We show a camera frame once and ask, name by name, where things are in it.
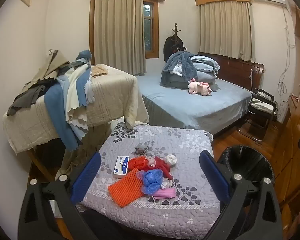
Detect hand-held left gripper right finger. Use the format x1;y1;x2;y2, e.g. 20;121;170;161
199;150;283;240

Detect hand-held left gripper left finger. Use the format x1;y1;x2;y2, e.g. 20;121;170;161
18;152;102;240

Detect white and blue carton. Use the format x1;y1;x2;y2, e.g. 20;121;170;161
112;155;130;179

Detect black bagged trash bin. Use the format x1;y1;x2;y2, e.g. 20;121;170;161
216;145;275;188

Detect orange foam net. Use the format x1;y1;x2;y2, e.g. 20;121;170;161
107;168;144;208

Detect red cloth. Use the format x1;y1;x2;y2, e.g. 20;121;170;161
154;156;174;182

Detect red mesh net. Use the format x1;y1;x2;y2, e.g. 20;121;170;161
128;156;150;173

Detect pink plastic bag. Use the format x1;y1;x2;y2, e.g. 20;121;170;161
150;187;177;200

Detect blue plastic bag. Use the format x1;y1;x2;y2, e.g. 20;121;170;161
137;169;163;195

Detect beige draped sheet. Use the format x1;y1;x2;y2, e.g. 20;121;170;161
55;125;115;180

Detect wooden table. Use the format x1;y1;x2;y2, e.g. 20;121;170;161
27;147;55;180

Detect black folding chair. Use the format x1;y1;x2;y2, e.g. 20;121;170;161
237;89;278;142

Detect grey floral quilt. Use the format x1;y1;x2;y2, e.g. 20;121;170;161
79;124;222;240

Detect beige chair cushion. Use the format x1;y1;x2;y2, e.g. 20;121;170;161
250;97;275;113

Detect bed with blue sheet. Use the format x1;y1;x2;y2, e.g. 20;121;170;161
137;74;253;137

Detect blue felt cloth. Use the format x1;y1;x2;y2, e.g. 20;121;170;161
44;66;93;152

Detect light blue scalloped cloth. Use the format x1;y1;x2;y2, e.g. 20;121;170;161
84;76;97;104

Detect cream scalloped cloth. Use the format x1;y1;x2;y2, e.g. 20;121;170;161
64;65;90;133

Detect beige quilted table cover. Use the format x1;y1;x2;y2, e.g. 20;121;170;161
3;65;149;154

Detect pink plush toy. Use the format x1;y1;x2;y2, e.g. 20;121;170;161
188;78;213;96

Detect grey pillow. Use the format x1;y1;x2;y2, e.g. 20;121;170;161
165;76;219;92

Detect dark grey cloth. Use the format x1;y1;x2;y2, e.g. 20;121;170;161
6;80;58;117

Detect dark wooden headboard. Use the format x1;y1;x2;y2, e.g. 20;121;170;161
197;52;265;92

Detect light blue folded duvet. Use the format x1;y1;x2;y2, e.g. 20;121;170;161
191;55;220;80

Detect tan lace cloth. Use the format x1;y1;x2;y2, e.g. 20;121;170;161
90;64;108;77

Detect white folded cloth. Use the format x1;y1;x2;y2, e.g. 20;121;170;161
172;64;184;77

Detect pile of folded bedding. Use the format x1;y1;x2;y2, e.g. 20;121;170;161
161;51;198;85

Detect blue grey striped cloth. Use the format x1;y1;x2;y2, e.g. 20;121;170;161
70;49;93;68

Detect dark hanging coat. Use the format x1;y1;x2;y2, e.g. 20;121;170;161
164;35;187;63

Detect beige curtain over headboard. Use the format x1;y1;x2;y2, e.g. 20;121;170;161
199;1;256;63

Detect wooden coat rack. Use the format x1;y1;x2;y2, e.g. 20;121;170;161
170;23;183;50

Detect wide beige curtain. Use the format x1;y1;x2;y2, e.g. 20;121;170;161
93;0;147;76

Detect wooden framed window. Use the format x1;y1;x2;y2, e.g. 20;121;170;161
89;0;159;65

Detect short wooden pelmet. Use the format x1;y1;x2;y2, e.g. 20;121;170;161
195;0;252;6

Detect white wall cables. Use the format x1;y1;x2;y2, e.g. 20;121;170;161
277;5;297;103

